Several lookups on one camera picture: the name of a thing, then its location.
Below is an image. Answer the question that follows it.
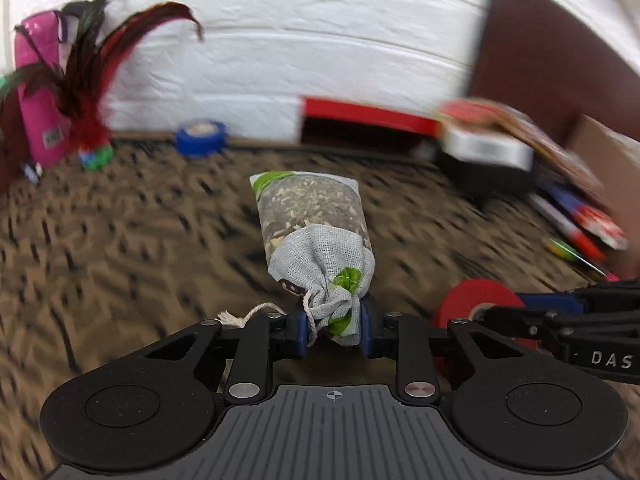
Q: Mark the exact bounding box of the brown paper bag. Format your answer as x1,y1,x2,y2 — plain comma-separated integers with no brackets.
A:
0,120,22,197

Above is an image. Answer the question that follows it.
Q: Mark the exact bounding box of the blue pen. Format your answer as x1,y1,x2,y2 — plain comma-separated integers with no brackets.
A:
539,182,587,222

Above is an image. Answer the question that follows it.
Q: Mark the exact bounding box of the dark brown wooden board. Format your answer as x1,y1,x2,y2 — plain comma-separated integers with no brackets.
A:
466,0,640,142

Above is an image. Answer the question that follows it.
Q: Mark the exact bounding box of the small white drawstring pouch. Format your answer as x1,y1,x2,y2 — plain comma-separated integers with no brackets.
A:
217,223,377,349

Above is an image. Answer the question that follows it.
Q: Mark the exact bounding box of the red tape roll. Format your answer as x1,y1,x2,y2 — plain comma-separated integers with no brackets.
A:
431,279,540,377

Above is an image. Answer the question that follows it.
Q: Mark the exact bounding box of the red white sachet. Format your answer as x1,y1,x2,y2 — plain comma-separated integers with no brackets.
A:
574,204,630,252

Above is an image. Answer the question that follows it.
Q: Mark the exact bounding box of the red black feather shuttlecock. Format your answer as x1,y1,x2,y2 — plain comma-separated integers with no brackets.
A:
0,0,206,172

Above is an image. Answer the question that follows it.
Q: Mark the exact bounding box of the clear grain packet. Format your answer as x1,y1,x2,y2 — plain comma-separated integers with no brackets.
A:
249,170,372,263

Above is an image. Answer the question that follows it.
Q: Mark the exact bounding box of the red flat box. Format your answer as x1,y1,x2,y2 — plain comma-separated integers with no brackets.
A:
299,96,444,150

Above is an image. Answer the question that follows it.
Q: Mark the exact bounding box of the black box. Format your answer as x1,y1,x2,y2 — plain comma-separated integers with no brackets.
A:
439,152,536,202

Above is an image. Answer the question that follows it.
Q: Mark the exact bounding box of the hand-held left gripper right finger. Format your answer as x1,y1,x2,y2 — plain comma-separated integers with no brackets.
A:
357,304,530,407

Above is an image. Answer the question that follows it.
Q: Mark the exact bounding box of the brown snack packet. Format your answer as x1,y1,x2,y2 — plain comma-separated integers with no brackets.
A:
480,100,607,197

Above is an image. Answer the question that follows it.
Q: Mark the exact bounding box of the white red packet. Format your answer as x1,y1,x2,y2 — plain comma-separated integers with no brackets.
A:
439,99,535,170

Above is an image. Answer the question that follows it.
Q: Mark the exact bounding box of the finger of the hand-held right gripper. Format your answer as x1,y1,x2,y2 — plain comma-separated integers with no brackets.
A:
471,306,640,357
514,276,640,314

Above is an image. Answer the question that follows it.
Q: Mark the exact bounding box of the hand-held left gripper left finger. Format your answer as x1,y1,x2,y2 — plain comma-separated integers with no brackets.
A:
142,309,308,407

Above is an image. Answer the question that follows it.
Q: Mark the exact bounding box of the cardboard box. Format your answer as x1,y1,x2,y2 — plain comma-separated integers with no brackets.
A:
564,114,640,282

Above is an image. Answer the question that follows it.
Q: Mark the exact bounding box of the blue tape roll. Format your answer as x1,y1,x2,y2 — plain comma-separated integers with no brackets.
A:
173,118,229,158

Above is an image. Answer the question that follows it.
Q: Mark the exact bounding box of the pink bottle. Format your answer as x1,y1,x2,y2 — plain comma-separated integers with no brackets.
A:
13,9,72,169

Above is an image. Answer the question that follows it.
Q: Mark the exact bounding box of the small usb stick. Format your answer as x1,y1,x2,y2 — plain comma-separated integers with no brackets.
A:
20,161,45,187

